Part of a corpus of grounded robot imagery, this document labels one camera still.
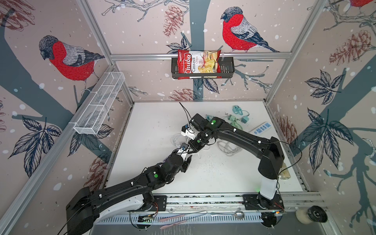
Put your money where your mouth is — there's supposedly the black wall basket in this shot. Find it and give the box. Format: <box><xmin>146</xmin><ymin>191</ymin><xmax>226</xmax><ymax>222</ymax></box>
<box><xmin>171</xmin><ymin>57</ymin><xmax>235</xmax><ymax>80</ymax></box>

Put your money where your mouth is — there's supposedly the white power strip cable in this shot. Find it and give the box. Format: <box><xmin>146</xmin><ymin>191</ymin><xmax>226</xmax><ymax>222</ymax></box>
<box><xmin>171</xmin><ymin>133</ymin><xmax>189</xmax><ymax>149</ymax></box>

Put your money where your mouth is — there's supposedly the teal cable top bundle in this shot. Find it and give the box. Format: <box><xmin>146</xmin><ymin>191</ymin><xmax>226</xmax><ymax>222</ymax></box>
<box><xmin>232</xmin><ymin>105</ymin><xmax>250</xmax><ymax>117</ymax></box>

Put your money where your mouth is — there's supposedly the white blue power strip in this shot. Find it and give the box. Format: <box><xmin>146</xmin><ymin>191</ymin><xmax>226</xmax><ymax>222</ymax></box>
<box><xmin>249</xmin><ymin>122</ymin><xmax>272</xmax><ymax>136</ymax></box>

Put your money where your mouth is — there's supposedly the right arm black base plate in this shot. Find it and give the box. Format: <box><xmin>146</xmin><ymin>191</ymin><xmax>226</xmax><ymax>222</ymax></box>
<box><xmin>242</xmin><ymin>194</ymin><xmax>285</xmax><ymax>211</ymax></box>

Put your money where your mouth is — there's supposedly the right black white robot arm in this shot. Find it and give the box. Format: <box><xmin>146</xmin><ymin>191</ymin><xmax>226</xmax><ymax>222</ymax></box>
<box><xmin>189</xmin><ymin>114</ymin><xmax>285</xmax><ymax>210</ymax></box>

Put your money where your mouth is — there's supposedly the white wire mesh basket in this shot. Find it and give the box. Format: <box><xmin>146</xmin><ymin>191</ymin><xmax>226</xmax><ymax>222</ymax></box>
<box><xmin>74</xmin><ymin>71</ymin><xmax>125</xmax><ymax>135</ymax></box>

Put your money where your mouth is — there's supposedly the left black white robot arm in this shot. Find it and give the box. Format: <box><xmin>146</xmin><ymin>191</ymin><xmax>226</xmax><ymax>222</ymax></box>
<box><xmin>64</xmin><ymin>149</ymin><xmax>192</xmax><ymax>235</ymax></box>

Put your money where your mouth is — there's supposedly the glass spice jar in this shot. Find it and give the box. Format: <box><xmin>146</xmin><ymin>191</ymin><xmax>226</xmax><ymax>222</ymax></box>
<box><xmin>279</xmin><ymin>162</ymin><xmax>291</xmax><ymax>180</ymax></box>

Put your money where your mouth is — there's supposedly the grey white coiled cable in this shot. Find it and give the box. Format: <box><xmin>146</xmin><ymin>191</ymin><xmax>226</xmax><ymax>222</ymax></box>
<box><xmin>216</xmin><ymin>139</ymin><xmax>243</xmax><ymax>157</ymax></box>

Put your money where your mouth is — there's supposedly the green charger cable bundle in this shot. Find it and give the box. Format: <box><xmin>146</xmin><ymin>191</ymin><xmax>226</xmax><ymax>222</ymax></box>
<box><xmin>227</xmin><ymin>114</ymin><xmax>250</xmax><ymax>130</ymax></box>

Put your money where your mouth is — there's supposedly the metal spoon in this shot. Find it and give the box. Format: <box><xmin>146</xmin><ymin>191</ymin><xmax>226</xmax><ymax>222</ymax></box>
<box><xmin>211</xmin><ymin>210</ymin><xmax>245</xmax><ymax>220</ymax></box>

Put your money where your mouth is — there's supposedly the red Chuba cassava chips bag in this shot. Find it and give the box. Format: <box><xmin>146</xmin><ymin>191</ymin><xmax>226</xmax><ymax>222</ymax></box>
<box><xmin>177</xmin><ymin>50</ymin><xmax>221</xmax><ymax>74</ymax></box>

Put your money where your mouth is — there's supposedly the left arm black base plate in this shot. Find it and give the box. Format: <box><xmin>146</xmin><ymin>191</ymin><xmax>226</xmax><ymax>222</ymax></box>
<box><xmin>146</xmin><ymin>195</ymin><xmax>167</xmax><ymax>212</ymax></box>

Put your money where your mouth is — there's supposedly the black white tape roll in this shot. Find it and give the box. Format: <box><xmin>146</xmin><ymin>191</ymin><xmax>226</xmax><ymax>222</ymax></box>
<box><xmin>295</xmin><ymin>206</ymin><xmax>328</xmax><ymax>224</ymax></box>

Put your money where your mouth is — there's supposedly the pink chopsticks pair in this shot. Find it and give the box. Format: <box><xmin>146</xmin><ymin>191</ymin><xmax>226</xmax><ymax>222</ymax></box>
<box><xmin>158</xmin><ymin>211</ymin><xmax>206</xmax><ymax>230</ymax></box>

